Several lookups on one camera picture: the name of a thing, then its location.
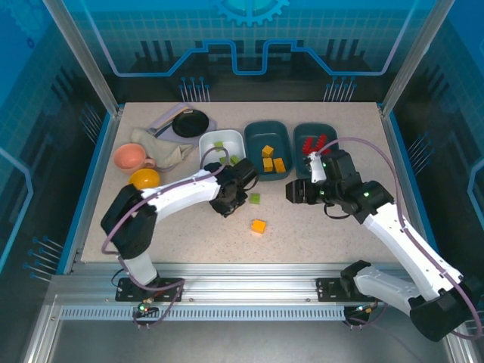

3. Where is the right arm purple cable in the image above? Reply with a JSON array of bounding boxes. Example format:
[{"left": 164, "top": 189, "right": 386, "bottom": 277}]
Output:
[{"left": 319, "top": 137, "right": 484, "bottom": 340}]

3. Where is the pink cup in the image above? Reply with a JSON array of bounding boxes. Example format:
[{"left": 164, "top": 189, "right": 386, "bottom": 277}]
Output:
[{"left": 113, "top": 142, "right": 157, "bottom": 175}]

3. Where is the aluminium mounting rail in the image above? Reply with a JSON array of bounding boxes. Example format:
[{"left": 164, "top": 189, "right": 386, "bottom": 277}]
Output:
[{"left": 48, "top": 262, "right": 461, "bottom": 307}]

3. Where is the yellow bowl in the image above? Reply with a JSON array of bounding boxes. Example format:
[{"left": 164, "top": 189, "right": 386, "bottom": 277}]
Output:
[{"left": 128, "top": 168, "right": 162, "bottom": 190}]

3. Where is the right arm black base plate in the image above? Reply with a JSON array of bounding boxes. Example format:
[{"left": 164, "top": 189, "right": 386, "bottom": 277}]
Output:
[{"left": 315, "top": 277, "right": 386, "bottom": 303}]

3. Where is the aluminium corner post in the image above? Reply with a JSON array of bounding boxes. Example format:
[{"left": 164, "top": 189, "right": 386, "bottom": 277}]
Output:
[
  {"left": 380, "top": 0, "right": 457, "bottom": 116},
  {"left": 42, "top": 0, "right": 124, "bottom": 116}
]

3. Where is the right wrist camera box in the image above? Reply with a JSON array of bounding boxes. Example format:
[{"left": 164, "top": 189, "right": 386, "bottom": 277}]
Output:
[{"left": 306, "top": 150, "right": 327, "bottom": 186}]

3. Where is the purple tray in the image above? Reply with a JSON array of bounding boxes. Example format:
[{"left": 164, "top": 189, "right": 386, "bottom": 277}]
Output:
[{"left": 149, "top": 102, "right": 219, "bottom": 141}]

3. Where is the black round pan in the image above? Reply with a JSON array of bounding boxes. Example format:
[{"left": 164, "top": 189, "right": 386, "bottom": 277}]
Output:
[{"left": 172, "top": 108, "right": 210, "bottom": 139}]

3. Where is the teal rectangular container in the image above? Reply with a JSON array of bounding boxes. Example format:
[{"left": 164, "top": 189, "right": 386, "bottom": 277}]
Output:
[
  {"left": 244, "top": 119, "right": 294, "bottom": 183},
  {"left": 293, "top": 123, "right": 339, "bottom": 180}
]

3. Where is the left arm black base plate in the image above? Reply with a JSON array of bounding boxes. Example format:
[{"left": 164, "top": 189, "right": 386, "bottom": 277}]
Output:
[{"left": 115, "top": 277, "right": 185, "bottom": 303}]

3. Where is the slotted cable duct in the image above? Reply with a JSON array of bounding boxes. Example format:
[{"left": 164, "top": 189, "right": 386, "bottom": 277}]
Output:
[{"left": 59, "top": 306, "right": 347, "bottom": 322}]

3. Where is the beige cloth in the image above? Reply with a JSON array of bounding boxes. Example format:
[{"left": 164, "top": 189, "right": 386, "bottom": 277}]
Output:
[{"left": 131, "top": 128, "right": 194, "bottom": 172}]

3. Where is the white rectangular container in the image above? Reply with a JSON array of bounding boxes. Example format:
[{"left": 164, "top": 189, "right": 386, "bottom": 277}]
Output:
[{"left": 198, "top": 129, "right": 246, "bottom": 177}]

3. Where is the beige wooden utensil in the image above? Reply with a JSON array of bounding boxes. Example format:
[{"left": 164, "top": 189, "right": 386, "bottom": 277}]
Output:
[{"left": 157, "top": 107, "right": 192, "bottom": 130}]

